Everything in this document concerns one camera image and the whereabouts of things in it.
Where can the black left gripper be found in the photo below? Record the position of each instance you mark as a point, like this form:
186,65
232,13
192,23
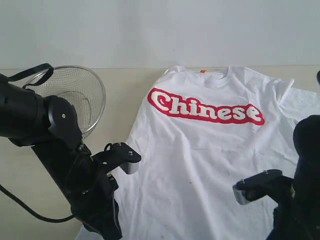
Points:
91,192

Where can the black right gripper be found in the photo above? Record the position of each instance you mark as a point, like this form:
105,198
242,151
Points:
296,221

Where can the white t-shirt red lettering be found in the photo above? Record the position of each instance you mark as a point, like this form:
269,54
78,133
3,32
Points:
198,133

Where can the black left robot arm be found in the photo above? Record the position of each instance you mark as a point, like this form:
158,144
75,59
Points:
49,126

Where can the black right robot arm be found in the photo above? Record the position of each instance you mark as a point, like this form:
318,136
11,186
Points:
306,180

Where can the round metal mesh basket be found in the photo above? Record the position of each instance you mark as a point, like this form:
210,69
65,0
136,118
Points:
81,87

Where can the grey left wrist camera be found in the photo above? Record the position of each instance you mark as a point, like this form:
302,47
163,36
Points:
116,155

